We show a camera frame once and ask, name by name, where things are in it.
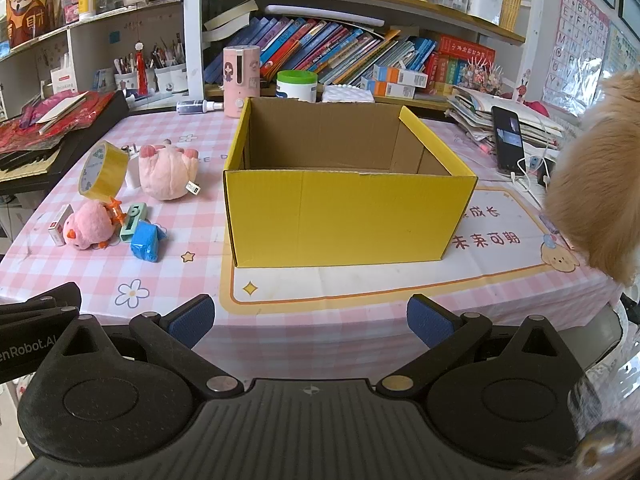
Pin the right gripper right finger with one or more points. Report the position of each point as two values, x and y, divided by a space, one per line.
449 339

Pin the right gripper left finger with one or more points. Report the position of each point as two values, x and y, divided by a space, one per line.
168 341

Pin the blue packet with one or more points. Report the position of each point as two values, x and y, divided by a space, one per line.
145 243

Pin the small white red box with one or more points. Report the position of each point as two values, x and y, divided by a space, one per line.
56 225

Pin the pink chick plush toy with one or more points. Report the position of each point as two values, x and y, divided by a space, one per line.
94 224

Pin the white power adapter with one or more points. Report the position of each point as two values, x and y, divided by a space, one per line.
132 176

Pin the pink paw plush toy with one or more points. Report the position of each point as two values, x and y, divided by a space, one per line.
166 171

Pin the yellow tape roll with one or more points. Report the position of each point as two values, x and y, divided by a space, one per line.
103 173

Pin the pink checkered tablecloth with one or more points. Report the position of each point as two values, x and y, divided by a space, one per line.
326 322

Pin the black electronic keyboard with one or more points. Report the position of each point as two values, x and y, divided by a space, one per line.
36 157

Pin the black smartphone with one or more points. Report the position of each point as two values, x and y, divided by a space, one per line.
508 140

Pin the orange cat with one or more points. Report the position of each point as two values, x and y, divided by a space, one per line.
593 194

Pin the red papers pile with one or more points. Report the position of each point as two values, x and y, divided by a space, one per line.
51 119

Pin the yellow cardboard box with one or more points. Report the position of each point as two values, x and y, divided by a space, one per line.
340 184

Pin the stack of papers and magazines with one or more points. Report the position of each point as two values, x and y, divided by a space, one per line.
481 114

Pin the spray bottle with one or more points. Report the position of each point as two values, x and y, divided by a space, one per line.
191 107

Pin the orange white medicine box lower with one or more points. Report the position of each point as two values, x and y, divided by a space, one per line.
388 89

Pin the orange white medicine box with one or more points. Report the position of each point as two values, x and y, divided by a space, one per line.
388 89
408 78

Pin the white pen holder cups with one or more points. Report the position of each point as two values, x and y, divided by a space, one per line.
171 79

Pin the orange white medicine box upper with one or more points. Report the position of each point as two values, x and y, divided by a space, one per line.
408 78

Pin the white quilted purse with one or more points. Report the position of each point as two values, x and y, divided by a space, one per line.
346 93

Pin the pink humidifier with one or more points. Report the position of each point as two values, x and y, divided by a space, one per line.
241 75

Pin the white jar green lid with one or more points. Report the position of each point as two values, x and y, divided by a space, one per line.
300 85

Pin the row of leaning books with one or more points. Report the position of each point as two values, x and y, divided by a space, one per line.
337 52

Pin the fortune god figure box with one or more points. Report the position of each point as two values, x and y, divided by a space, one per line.
28 19

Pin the alphabet wall poster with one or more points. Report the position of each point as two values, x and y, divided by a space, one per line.
577 57

